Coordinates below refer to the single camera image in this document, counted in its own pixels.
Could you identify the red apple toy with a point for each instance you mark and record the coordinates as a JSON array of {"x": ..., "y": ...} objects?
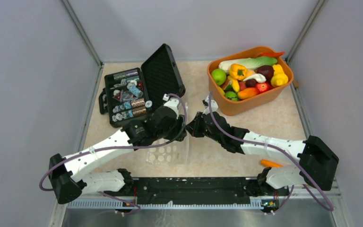
[{"x": 263, "y": 87}]

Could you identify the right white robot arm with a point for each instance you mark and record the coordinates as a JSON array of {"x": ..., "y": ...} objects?
[{"x": 310, "y": 161}]

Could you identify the yellow pear toy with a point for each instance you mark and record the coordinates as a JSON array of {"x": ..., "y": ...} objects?
[{"x": 279, "y": 78}]

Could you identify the orange plastic basket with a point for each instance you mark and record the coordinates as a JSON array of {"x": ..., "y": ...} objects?
[{"x": 231, "y": 108}]

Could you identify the clear dotted zip bag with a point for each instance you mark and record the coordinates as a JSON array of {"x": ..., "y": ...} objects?
[{"x": 175, "y": 153}]

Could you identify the orange carrot toy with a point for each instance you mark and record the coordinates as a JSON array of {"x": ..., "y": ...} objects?
[{"x": 268, "y": 163}]

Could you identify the orange mango toy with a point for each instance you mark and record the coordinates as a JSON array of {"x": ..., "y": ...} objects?
[{"x": 248, "y": 93}]

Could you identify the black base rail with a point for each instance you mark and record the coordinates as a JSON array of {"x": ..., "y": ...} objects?
[{"x": 196, "y": 190}]

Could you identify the dark purple fruit toy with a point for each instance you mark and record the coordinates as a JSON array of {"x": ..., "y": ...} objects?
[{"x": 267, "y": 71}]

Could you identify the green apple toy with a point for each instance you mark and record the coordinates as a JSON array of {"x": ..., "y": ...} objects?
[{"x": 219, "y": 76}]

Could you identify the black open case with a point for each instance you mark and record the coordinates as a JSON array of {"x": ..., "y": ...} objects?
[{"x": 136, "y": 93}]

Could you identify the red chili toy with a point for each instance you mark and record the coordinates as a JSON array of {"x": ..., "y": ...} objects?
[{"x": 271, "y": 54}]

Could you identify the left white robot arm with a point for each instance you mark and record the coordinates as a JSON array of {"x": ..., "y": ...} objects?
[{"x": 69, "y": 177}]

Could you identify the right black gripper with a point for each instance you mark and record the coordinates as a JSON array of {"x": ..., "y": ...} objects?
[{"x": 194, "y": 126}]

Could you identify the yellow banana toy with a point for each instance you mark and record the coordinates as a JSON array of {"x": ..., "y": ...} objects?
[{"x": 234, "y": 84}]

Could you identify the yellow bell pepper toy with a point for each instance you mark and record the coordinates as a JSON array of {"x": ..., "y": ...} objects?
[{"x": 238, "y": 72}]

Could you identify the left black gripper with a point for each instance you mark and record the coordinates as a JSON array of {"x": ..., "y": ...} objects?
[{"x": 178, "y": 124}]

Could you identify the green white cabbage toy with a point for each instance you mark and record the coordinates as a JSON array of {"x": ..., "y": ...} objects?
[{"x": 249, "y": 63}]

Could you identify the white mushroom toy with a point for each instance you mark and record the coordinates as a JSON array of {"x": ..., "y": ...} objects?
[{"x": 257, "y": 77}]

